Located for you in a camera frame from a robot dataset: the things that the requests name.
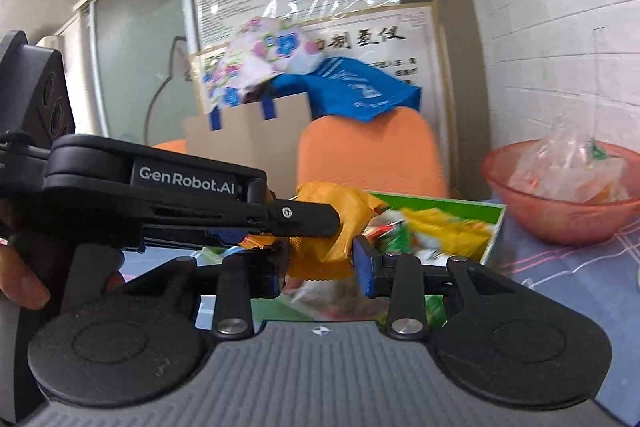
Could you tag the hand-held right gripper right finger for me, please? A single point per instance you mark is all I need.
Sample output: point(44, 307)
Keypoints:
point(364, 272)

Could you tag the blue plastic bag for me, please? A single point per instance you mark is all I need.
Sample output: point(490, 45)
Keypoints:
point(360, 87)

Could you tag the clear plastic bags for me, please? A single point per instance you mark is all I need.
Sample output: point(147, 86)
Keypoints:
point(565, 167)

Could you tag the pink-edged clear snack packet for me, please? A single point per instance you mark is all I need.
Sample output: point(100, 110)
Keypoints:
point(330, 302)

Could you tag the yellow snack packet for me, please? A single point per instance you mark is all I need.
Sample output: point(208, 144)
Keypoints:
point(450, 227)

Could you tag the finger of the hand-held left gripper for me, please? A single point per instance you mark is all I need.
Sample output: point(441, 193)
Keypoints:
point(300, 217)
point(225, 236)

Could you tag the green cardboard box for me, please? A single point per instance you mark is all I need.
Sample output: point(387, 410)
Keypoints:
point(492, 232)

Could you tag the person's left hand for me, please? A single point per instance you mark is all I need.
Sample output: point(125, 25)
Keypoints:
point(20, 277)

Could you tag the pink plastic bowl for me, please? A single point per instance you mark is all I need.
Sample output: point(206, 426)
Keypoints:
point(550, 217)

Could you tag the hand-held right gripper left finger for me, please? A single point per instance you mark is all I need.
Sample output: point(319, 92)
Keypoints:
point(265, 279)

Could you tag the orange chair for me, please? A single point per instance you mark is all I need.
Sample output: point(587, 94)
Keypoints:
point(370, 152)
point(170, 146)

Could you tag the blue striped tablecloth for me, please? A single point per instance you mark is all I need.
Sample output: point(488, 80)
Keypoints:
point(575, 297)

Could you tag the green candy wrapper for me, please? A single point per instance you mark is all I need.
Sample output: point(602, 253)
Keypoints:
point(400, 237)

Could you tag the orange snack packet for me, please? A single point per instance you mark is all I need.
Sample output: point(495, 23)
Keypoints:
point(325, 257)

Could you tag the floral cloth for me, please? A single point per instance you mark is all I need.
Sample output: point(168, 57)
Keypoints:
point(255, 52)

